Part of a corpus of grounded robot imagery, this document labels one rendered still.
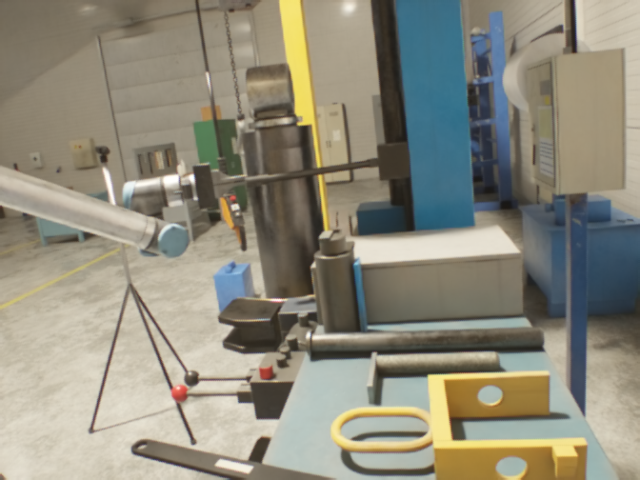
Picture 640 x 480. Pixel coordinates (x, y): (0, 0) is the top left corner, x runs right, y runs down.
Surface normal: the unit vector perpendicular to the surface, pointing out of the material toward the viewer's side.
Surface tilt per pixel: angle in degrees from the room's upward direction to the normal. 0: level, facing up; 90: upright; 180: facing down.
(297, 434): 0
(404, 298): 90
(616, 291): 90
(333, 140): 89
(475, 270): 90
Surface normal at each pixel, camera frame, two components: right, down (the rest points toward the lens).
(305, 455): -0.12, -0.97
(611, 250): -0.18, 0.23
